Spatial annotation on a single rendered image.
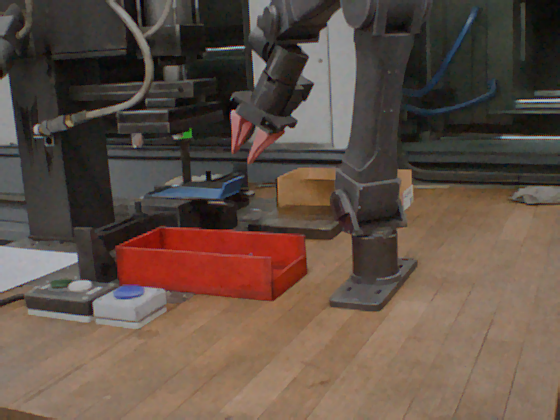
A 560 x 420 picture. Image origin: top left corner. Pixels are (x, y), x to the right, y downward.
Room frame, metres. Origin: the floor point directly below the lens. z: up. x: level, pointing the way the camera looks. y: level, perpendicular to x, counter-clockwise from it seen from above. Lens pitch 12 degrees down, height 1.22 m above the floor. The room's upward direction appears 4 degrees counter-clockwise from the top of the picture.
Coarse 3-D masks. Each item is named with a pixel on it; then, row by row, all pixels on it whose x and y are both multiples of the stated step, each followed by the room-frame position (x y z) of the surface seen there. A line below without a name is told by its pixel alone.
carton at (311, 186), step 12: (300, 168) 1.52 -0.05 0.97; (312, 168) 1.50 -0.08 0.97; (324, 168) 1.49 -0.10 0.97; (336, 168) 1.48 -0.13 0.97; (276, 180) 1.41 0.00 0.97; (288, 180) 1.40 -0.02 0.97; (300, 180) 1.39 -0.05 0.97; (312, 180) 1.38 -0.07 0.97; (324, 180) 1.37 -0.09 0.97; (408, 180) 1.42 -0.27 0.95; (288, 192) 1.40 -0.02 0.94; (300, 192) 1.39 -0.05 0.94; (312, 192) 1.38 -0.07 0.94; (324, 192) 1.37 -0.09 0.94; (408, 192) 1.39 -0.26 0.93; (312, 204) 1.38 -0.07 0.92; (324, 204) 1.37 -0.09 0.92; (408, 204) 1.39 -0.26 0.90
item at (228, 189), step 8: (240, 176) 1.20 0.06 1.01; (224, 184) 1.15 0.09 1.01; (232, 184) 1.18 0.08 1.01; (240, 184) 1.21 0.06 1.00; (160, 192) 1.24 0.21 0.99; (168, 192) 1.23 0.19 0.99; (176, 192) 1.23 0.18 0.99; (192, 192) 1.22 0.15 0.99; (200, 192) 1.21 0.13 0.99; (208, 192) 1.21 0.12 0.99; (216, 192) 1.20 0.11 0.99; (224, 192) 1.16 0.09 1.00; (232, 192) 1.20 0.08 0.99
